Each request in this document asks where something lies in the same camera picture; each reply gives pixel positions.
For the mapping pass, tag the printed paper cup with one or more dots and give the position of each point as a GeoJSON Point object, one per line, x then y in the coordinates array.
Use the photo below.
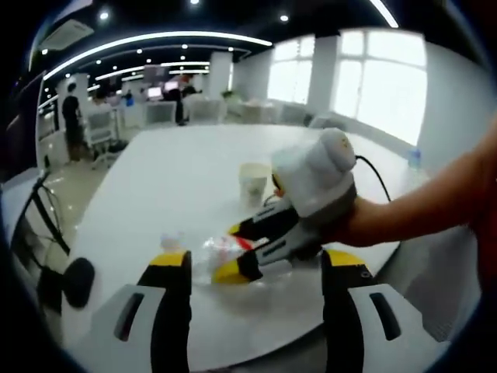
{"type": "Point", "coordinates": [252, 182]}

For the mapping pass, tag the green potted plant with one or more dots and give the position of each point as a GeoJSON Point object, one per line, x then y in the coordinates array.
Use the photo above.
{"type": "Point", "coordinates": [229, 93]}

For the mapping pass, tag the blue capped water bottle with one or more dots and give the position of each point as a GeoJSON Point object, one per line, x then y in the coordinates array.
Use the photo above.
{"type": "Point", "coordinates": [414, 157]}

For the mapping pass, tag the white table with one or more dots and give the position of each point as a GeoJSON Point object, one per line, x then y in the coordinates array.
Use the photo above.
{"type": "Point", "coordinates": [174, 175]}

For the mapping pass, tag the clear plastic bag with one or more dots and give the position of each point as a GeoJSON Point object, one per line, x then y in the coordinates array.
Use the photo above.
{"type": "Point", "coordinates": [209, 256]}

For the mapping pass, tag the person's right hand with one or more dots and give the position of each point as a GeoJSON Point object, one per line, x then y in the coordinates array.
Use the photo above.
{"type": "Point", "coordinates": [361, 227]}

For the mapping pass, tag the curved ceiling light strip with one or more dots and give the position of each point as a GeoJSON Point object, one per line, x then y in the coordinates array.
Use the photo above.
{"type": "Point", "coordinates": [155, 37]}

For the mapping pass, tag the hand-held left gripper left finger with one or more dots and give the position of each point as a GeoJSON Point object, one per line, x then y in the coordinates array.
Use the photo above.
{"type": "Point", "coordinates": [171, 311]}

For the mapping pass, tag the bright window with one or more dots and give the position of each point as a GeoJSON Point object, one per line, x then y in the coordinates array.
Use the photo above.
{"type": "Point", "coordinates": [380, 85]}

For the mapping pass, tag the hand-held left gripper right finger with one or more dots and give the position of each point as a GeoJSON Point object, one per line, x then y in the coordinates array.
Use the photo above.
{"type": "Point", "coordinates": [341, 311]}

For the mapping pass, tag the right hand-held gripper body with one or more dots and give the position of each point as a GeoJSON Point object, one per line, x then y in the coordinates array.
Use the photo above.
{"type": "Point", "coordinates": [310, 178]}

